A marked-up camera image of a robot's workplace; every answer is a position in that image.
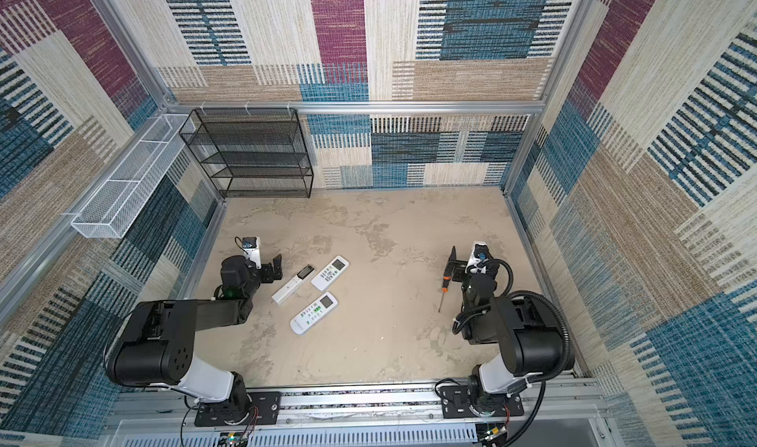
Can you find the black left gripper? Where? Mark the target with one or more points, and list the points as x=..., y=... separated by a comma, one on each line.
x=266, y=268

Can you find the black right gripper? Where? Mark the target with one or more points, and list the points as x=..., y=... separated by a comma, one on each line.
x=459, y=268

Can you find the orange black handle screwdriver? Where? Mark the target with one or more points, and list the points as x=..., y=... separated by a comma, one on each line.
x=443, y=290

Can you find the white remote control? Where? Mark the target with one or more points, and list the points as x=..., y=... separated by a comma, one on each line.
x=311, y=315
x=330, y=273

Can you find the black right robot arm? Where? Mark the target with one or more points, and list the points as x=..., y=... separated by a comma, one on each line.
x=531, y=333

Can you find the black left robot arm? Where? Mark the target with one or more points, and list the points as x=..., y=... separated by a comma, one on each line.
x=155, y=347

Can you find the slim white remote black screen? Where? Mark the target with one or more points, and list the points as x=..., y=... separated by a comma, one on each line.
x=291, y=286

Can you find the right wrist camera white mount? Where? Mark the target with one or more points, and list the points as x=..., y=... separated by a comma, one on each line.
x=477, y=262

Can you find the black wire mesh shelf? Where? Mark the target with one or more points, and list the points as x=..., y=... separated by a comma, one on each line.
x=251, y=153

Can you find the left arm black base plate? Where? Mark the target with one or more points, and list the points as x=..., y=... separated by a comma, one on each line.
x=256, y=408

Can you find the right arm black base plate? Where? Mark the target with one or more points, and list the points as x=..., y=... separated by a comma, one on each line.
x=482, y=401

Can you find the white wire mesh basket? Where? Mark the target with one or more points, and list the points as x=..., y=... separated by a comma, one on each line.
x=113, y=208

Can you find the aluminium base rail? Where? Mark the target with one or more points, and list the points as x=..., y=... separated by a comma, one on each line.
x=573, y=412

